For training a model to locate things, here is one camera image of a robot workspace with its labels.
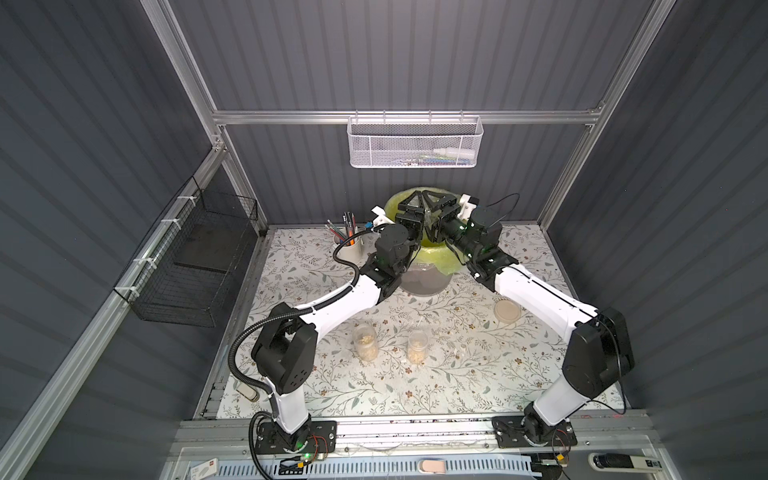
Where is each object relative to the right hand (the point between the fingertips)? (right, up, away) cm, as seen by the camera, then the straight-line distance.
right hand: (424, 200), depth 73 cm
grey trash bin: (+3, -21, +23) cm, 31 cm away
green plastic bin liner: (+1, -13, +4) cm, 14 cm away
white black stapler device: (+43, -60, -8) cm, 74 cm away
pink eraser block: (+1, -61, -7) cm, 62 cm away
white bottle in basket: (+12, +19, +20) cm, 30 cm away
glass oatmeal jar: (0, -39, +12) cm, 40 cm away
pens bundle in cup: (-22, -2, +29) cm, 37 cm away
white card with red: (-52, -64, -4) cm, 82 cm away
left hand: (+2, -1, -1) cm, 3 cm away
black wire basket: (-59, -18, -1) cm, 62 cm away
